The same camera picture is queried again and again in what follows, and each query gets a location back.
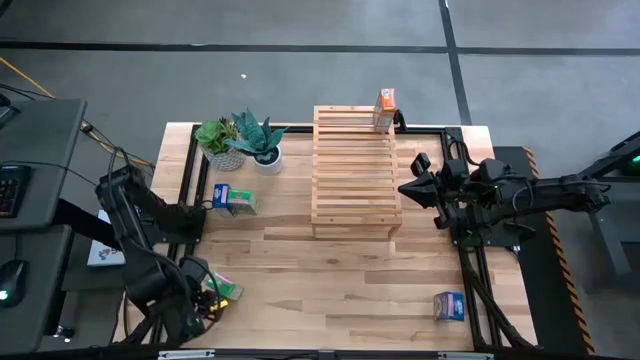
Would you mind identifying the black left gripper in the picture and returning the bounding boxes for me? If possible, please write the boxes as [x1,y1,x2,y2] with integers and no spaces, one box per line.
[175,255,221,319]

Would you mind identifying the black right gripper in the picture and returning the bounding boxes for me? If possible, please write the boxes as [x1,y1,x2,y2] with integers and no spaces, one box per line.
[398,152,474,231]

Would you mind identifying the orange Mini Wheats cereal box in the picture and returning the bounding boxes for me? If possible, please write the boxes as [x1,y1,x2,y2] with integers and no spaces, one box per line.
[372,87,399,134]

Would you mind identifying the wooden slatted shelf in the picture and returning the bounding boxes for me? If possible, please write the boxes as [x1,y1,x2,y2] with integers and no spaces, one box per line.
[310,104,404,240]

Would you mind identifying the white printed box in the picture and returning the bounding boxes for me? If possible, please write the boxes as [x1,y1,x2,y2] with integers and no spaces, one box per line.
[87,209,126,267]

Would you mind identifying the succulent in patterned pot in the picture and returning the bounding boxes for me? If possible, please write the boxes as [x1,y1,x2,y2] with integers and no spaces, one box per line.
[193,117,247,173]

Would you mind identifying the black mat with hazard stripe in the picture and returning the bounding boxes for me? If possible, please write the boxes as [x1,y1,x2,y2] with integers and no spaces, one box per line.
[492,145,596,356]

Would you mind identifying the snake plant in white pot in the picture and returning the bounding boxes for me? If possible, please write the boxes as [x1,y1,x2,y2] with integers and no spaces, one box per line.
[223,108,289,177]

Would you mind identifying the grey side desk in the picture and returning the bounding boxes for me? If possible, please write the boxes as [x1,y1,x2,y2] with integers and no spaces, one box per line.
[0,224,76,354]
[0,98,89,232]

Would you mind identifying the grey metal cart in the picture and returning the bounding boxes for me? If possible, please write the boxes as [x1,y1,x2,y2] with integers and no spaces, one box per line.
[549,130,640,291]

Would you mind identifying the black computer mouse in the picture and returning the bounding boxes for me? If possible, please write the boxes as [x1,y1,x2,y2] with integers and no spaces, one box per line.
[0,259,29,307]

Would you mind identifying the black backlit keyboard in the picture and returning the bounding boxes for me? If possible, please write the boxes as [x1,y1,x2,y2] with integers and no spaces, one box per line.
[0,164,33,219]

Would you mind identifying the black aluminium table frame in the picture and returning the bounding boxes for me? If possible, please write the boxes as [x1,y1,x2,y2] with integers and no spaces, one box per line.
[114,123,539,351]

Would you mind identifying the yellow cable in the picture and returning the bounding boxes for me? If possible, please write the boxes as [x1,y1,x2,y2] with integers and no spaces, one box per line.
[0,56,156,169]

